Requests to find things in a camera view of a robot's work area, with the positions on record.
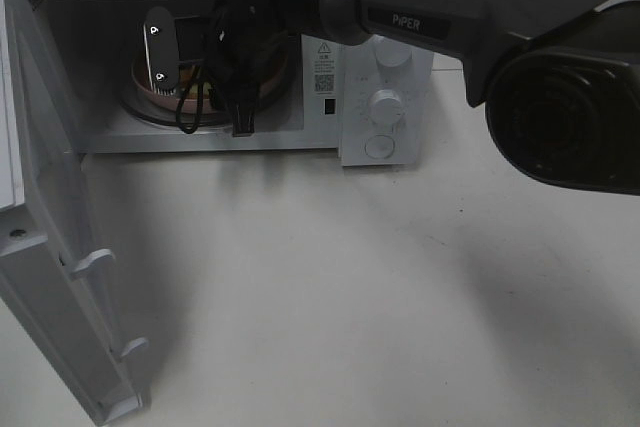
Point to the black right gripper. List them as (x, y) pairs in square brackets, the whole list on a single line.
[(242, 37)]

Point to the pink round plate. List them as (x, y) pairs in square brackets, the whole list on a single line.
[(272, 77)]

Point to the round door release button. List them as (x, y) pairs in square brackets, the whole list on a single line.
[(380, 147)]

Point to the white microwave door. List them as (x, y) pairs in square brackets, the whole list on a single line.
[(56, 274)]

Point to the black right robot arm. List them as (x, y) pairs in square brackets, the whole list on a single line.
[(558, 79)]

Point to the white warning label sticker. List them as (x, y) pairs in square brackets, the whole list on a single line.
[(323, 68)]

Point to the white microwave oven body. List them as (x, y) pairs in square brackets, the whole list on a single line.
[(112, 31)]

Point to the upper white power knob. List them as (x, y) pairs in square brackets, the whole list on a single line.
[(390, 53)]

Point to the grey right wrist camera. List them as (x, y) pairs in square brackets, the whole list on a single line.
[(161, 51)]

